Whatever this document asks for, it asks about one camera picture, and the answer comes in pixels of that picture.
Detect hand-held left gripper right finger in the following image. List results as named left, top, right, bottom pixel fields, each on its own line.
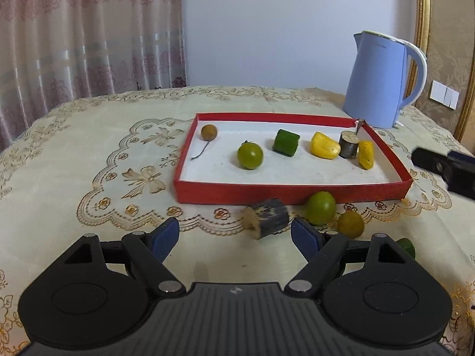
left=284, top=218, right=407, bottom=297

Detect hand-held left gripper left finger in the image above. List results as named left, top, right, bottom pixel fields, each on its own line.
left=63, top=218, right=186, bottom=297

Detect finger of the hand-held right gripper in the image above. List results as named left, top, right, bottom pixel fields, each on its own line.
left=447, top=150, right=475, bottom=166
left=411, top=147, right=451, bottom=173

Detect green tomato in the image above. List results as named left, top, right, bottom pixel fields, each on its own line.
left=305, top=191, right=337, bottom=226
left=237, top=140, right=264, bottom=170

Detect dark sugarcane piece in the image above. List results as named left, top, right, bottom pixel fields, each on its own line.
left=243, top=198, right=290, bottom=240

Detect small yellow jackfruit pod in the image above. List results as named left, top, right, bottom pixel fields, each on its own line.
left=357, top=140, right=375, bottom=170

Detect red cardboard tray box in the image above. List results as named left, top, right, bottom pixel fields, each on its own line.
left=174, top=113, right=414, bottom=206

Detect pale-ended sugarcane piece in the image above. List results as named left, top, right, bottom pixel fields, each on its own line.
left=338, top=131, right=360, bottom=159

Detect green cucumber piece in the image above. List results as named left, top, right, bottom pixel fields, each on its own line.
left=273, top=129, right=300, bottom=156
left=395, top=238, right=415, bottom=259

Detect yellow pepper piece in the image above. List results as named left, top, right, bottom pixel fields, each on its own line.
left=310, top=131, right=341, bottom=161

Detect brown longan with long stem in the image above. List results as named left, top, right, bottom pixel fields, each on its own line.
left=190, top=124, right=219, bottom=161

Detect light blue electric kettle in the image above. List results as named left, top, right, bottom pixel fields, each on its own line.
left=342, top=30, right=428, bottom=129

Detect pink patterned curtain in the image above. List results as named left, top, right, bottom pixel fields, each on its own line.
left=0, top=0, right=188, bottom=152

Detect gold wall moulding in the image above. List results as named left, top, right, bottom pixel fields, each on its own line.
left=453, top=78, right=475, bottom=143
left=415, top=0, right=433, bottom=58

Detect white wall switch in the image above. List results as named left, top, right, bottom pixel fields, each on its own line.
left=430, top=81, right=460, bottom=110

